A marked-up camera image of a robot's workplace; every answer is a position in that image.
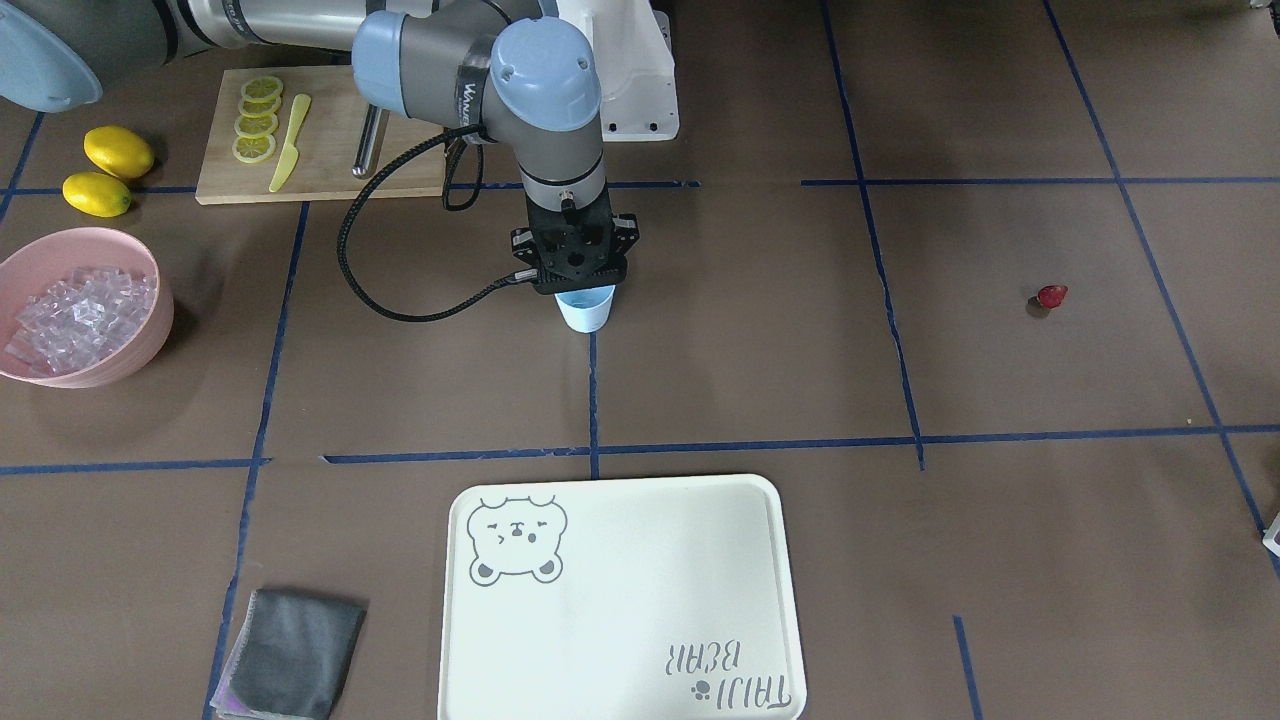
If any cream bear serving tray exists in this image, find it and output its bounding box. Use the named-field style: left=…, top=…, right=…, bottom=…
left=436, top=474, right=808, bottom=719

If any wooden cutting board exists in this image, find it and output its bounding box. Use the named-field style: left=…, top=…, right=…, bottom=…
left=195, top=67, right=445, bottom=205

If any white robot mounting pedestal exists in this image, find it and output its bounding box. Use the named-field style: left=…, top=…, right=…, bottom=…
left=556, top=1, right=680, bottom=143

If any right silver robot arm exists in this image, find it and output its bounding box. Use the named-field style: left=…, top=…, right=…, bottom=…
left=3, top=1, right=639, bottom=295

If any upper lemon slice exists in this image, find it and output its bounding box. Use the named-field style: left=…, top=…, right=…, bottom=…
left=239, top=76, right=285, bottom=102

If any lower whole lemon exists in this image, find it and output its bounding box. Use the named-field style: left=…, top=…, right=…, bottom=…
left=61, top=172, right=133, bottom=218

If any whole lemon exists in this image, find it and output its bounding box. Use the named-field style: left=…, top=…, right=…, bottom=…
left=61, top=172, right=133, bottom=218
left=82, top=126, right=155, bottom=181

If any steel muddler with black tip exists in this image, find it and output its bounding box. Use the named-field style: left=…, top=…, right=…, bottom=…
left=351, top=104, right=389, bottom=179

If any light blue plastic cup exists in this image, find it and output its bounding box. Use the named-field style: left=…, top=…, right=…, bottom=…
left=556, top=284, right=616, bottom=334

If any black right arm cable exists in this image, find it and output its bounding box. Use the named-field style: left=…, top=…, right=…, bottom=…
left=337, top=126, right=541, bottom=323

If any upper whole lemon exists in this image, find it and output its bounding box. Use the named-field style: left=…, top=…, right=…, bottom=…
left=82, top=126, right=155, bottom=181

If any yellow plastic knife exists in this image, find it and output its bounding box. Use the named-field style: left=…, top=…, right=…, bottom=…
left=268, top=94, right=314, bottom=193

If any grey folded cloth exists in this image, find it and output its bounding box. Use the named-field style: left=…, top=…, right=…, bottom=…
left=209, top=588, right=366, bottom=719

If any pile of clear ice cubes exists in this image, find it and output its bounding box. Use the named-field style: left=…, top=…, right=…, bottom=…
left=4, top=266, right=159, bottom=378

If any pink bowl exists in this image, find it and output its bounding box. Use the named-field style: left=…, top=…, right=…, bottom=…
left=1, top=227, right=174, bottom=389

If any red strawberry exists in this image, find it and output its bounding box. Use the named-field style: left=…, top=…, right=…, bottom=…
left=1036, top=284, right=1069, bottom=310

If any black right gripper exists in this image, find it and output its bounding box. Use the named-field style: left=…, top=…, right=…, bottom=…
left=511, top=191, right=640, bottom=295

